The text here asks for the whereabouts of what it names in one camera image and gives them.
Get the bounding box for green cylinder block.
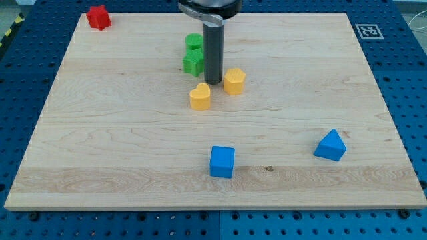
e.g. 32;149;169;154
185;33;203;51

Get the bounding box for yellow hexagon block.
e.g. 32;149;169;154
223;68;246;95

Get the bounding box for white fiducial marker tag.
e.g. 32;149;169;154
355;24;384;39

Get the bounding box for yellow heart block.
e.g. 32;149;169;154
189;83;211;111

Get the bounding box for white cable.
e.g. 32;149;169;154
407;9;427;32

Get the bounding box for green star block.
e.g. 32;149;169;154
183;49;204;77

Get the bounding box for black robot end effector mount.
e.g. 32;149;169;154
178;0;243;27

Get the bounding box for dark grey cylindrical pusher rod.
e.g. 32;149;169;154
203;23;224;85

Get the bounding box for red star block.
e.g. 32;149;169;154
86;5;111;31

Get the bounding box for blue cube block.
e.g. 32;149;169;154
209;146;235;179

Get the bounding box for yellow black hazard tape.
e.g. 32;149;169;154
1;12;25;49

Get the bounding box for light wooden board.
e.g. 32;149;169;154
5;13;426;211

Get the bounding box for blue triangle block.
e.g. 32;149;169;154
314;129;347;161

